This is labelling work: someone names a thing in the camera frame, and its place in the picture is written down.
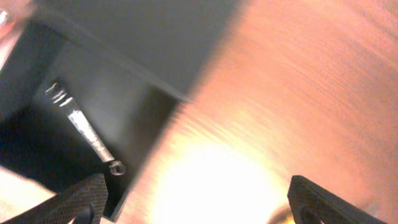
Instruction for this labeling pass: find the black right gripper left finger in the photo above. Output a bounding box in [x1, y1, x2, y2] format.
[3, 174, 108, 224]

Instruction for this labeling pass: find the black open gift box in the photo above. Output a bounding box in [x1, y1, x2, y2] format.
[1, 0, 241, 222]

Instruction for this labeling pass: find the chrome ratchet wrench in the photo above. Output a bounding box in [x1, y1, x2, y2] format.
[45, 82, 126, 176]

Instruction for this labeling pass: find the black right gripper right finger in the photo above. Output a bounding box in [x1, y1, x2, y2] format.
[287, 175, 386, 224]

